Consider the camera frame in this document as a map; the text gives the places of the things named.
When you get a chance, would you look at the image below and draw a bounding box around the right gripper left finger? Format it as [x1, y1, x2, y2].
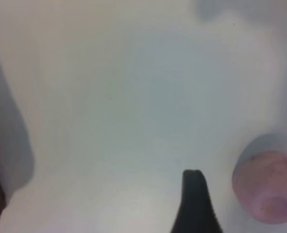
[170, 169, 223, 233]

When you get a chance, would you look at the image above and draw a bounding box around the pink apple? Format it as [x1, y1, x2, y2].
[232, 150, 287, 224]

